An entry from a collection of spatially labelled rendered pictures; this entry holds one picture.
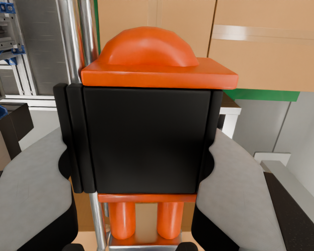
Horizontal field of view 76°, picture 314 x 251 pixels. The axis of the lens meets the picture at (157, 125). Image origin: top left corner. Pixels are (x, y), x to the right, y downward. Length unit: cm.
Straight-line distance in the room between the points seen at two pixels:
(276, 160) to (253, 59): 122
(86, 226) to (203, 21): 71
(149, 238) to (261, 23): 80
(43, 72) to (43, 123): 51
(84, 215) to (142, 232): 28
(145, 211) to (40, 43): 113
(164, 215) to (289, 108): 164
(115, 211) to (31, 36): 116
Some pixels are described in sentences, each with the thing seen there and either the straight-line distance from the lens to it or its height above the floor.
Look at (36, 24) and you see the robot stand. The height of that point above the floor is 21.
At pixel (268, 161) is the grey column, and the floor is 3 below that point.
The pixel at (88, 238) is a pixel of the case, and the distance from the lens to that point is 45.
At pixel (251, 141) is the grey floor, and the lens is 176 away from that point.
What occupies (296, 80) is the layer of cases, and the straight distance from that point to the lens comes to 100.
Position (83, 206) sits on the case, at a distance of 48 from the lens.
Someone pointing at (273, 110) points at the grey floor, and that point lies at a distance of 171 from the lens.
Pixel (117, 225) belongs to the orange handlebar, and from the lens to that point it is 18.
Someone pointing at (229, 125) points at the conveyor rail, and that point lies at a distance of 89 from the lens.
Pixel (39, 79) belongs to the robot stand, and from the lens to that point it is 131.
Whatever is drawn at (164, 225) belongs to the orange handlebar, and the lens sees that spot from 18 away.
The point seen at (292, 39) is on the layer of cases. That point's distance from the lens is 95.
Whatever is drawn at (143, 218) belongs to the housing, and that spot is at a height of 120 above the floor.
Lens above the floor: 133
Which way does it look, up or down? 63 degrees down
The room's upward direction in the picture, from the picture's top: 176 degrees clockwise
